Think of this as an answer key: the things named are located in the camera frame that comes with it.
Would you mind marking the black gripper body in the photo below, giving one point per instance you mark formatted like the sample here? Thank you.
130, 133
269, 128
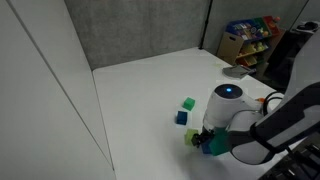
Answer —
199, 138

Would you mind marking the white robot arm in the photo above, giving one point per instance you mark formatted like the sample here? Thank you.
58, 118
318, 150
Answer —
255, 133

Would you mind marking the lime green block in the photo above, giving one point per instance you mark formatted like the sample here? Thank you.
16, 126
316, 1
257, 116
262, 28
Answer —
189, 137

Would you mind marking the dark blue block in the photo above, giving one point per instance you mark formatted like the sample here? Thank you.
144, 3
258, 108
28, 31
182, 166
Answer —
181, 118

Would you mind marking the black vertical pole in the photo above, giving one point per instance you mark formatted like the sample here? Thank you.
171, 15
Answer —
206, 22

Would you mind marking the toy storage shelf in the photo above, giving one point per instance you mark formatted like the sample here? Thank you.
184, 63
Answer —
250, 42

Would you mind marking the grey metal bracket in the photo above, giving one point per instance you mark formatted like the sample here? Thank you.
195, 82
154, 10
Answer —
237, 72

